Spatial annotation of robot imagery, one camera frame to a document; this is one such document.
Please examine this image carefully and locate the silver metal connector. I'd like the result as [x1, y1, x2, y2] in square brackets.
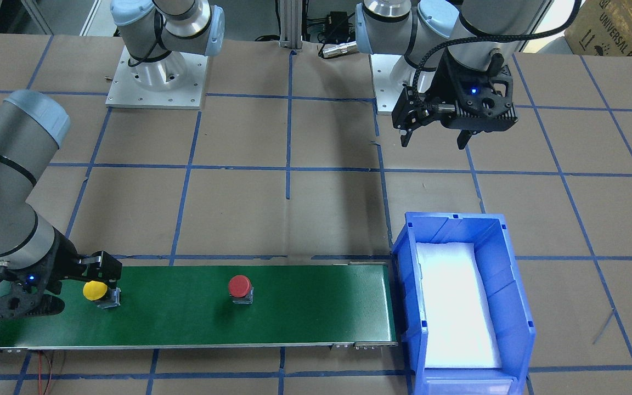
[319, 42, 359, 59]

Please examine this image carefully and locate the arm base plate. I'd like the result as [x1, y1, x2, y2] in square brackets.
[370, 54, 415, 114]
[105, 48, 209, 110]

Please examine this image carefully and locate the blue plastic storage bin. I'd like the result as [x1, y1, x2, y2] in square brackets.
[393, 212, 536, 394]

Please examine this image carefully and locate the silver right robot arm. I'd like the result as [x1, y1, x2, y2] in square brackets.
[0, 1, 458, 324]

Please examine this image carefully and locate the cardboard box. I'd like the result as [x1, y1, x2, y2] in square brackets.
[564, 1, 632, 56]

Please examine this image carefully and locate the yellow push button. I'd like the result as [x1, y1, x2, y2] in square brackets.
[82, 281, 121, 308]

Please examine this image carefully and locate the black power adapter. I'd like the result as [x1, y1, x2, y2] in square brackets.
[324, 11, 349, 30]

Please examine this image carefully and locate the green conveyor belt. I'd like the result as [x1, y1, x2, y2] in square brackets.
[0, 264, 397, 351]

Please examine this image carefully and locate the white foam pad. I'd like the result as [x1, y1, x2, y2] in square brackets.
[416, 242, 502, 369]

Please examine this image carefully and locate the aluminium frame post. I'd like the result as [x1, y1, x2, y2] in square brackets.
[278, 0, 304, 52]

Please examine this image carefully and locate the red wire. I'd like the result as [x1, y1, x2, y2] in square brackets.
[35, 351, 54, 395]

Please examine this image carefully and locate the red push button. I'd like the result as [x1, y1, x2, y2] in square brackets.
[228, 274, 254, 304]

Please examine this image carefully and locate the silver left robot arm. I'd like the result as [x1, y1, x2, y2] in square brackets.
[354, 1, 551, 149]

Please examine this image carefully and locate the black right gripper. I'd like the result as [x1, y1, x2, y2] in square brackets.
[0, 233, 123, 320]

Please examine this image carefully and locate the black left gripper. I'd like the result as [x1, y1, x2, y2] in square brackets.
[392, 49, 518, 150]

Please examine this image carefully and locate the black braided cable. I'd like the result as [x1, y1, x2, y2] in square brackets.
[412, 0, 583, 108]

